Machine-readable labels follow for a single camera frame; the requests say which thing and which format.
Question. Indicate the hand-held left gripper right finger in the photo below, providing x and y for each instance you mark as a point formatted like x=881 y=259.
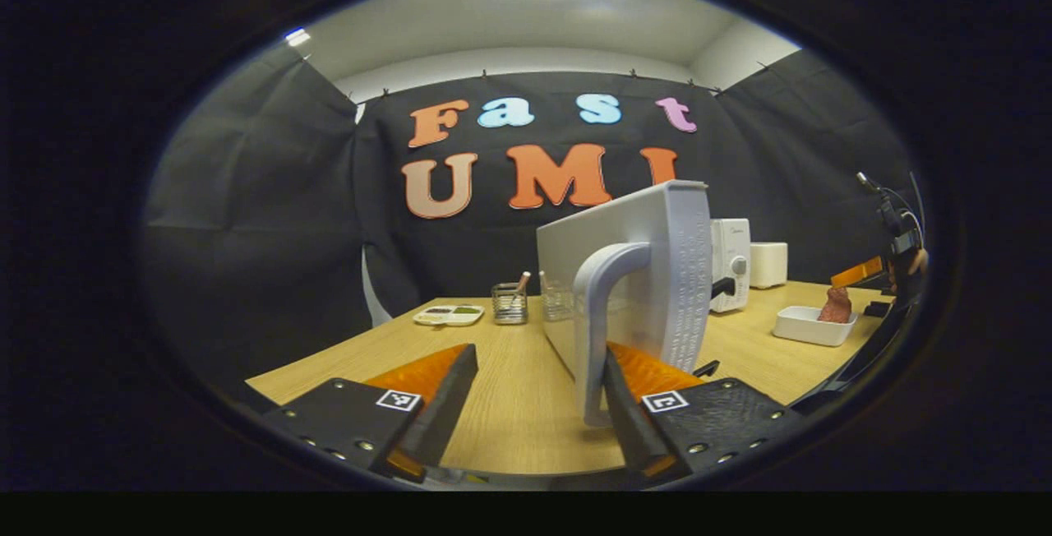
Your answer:
x=629 y=413

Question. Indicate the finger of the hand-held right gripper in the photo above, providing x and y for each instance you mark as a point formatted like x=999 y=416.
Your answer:
x=855 y=273

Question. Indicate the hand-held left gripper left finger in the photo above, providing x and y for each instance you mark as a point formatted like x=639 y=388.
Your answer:
x=448 y=404

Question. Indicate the brown meat piece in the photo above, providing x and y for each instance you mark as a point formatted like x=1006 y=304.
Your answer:
x=837 y=306

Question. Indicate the white microwave oven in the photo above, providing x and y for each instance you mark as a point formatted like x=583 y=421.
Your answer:
x=625 y=273

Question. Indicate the white rectangular dish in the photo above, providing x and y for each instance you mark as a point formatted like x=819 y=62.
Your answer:
x=801 y=328

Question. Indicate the small white toaster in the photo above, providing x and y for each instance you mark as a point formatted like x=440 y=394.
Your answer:
x=768 y=265

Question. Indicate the white condiment plate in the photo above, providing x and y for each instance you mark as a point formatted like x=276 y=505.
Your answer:
x=448 y=316

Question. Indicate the clear glass holder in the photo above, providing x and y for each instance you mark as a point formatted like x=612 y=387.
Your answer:
x=555 y=302

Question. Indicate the long ceiling light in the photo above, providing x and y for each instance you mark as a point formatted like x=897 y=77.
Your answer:
x=297 y=37

